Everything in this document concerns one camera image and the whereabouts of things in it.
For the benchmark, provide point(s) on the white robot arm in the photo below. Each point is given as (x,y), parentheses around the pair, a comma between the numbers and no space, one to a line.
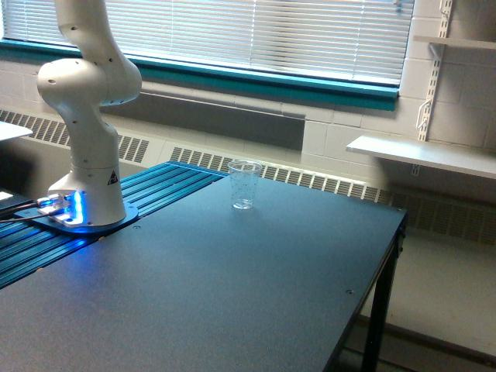
(92,186)

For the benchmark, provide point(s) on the clear plastic cup on table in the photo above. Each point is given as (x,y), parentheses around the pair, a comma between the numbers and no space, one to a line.
(244,176)

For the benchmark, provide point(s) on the white lower wall shelf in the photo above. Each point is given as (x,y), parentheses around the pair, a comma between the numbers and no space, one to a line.
(436,155)

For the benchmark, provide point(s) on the black table leg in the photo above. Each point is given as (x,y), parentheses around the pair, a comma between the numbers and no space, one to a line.
(382,294)

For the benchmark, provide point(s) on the white wall shelf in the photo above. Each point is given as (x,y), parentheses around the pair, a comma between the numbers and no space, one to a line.
(436,155)
(461,43)

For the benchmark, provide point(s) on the teal window sill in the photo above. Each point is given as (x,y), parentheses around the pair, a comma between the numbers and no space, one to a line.
(271,83)

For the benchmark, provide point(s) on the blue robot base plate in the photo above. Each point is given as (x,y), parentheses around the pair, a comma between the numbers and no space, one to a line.
(132,214)

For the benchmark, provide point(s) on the white shelf rail standard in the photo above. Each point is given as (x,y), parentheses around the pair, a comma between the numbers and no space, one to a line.
(436,48)

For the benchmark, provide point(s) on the white tabletop at left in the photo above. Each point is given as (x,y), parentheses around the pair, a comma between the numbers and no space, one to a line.
(10,131)

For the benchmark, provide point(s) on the baseboard radiator vent cover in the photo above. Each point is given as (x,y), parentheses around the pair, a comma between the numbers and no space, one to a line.
(430,214)

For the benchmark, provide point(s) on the white window blinds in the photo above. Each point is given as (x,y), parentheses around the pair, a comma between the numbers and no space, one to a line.
(363,41)

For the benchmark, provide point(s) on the white upper wall shelf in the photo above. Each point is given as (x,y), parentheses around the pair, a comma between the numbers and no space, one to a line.
(461,43)

